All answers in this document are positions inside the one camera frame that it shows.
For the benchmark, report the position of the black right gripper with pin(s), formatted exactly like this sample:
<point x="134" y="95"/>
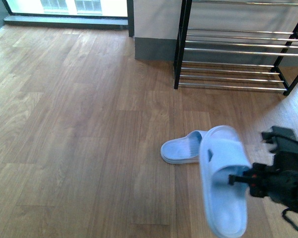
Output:
<point x="280" y="180"/>

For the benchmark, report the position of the light blue slipper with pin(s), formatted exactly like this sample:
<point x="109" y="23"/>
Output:
<point x="222" y="154"/>
<point x="183" y="150"/>

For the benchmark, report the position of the black metal shoe rack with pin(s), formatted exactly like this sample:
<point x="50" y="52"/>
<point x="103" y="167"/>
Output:
<point x="248" y="45"/>

